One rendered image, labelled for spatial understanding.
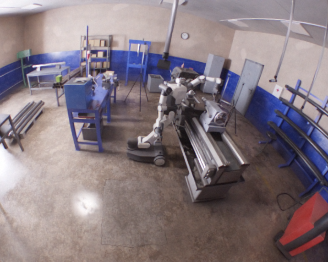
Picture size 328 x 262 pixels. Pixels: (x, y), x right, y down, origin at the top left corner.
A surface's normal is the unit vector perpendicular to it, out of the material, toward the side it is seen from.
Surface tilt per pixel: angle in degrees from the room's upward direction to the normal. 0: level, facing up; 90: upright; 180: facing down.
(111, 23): 90
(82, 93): 90
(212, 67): 90
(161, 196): 0
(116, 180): 0
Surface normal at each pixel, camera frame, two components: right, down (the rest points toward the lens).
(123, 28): 0.15, 0.59
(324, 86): -0.98, -0.05
